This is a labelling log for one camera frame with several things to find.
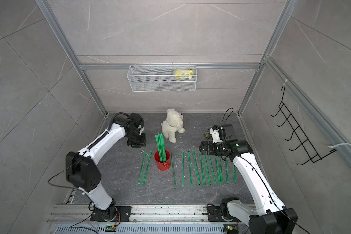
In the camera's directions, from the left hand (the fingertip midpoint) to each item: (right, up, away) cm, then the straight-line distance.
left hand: (145, 143), depth 84 cm
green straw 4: (+38, -20, +1) cm, 43 cm away
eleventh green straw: (+53, -19, +2) cm, 57 cm away
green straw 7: (+49, -18, +4) cm, 53 cm away
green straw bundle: (+9, +3, -1) cm, 9 cm away
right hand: (+36, -1, -8) cm, 37 cm away
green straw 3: (+34, -24, -1) cm, 42 cm away
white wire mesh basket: (+8, +44, +17) cm, 48 cm away
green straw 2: (+30, -8, +11) cm, 33 cm away
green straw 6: (+44, -20, +1) cm, 48 cm away
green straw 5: (+41, -23, -1) cm, 47 cm away
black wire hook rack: (+76, +8, -17) cm, 78 cm away
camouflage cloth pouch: (+41, +3, +20) cm, 45 cm away
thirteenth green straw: (0, -16, +6) cm, 17 cm away
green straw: (+22, -16, +4) cm, 28 cm away
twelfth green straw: (-3, -16, +5) cm, 17 cm away
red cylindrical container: (+11, -13, -2) cm, 17 cm away
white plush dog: (+16, +11, +8) cm, 21 cm away
